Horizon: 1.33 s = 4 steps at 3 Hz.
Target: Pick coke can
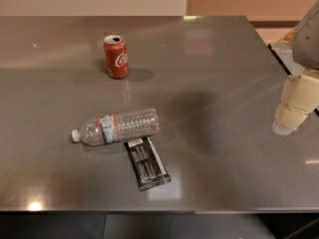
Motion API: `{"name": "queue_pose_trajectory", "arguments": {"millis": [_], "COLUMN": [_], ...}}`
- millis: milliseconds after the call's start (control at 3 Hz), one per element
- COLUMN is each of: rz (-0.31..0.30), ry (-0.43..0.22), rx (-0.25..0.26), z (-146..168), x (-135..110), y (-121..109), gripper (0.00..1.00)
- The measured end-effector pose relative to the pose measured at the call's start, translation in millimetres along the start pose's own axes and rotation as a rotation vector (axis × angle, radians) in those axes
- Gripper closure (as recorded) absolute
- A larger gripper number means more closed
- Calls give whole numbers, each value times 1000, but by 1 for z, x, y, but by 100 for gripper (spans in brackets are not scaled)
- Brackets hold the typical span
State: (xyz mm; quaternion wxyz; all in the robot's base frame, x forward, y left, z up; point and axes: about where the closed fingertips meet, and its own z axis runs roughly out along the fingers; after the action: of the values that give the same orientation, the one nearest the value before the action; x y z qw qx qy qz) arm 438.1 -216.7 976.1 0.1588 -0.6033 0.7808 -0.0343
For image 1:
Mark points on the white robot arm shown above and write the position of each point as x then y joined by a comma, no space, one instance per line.
298,51

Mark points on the red coke can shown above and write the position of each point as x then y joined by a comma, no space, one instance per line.
116,55

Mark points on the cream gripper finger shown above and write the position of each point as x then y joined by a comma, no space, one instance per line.
300,97

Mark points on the black snack bar wrapper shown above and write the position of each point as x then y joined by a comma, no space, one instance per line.
148,167

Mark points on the clear plastic water bottle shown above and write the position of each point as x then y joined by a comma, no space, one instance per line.
117,127

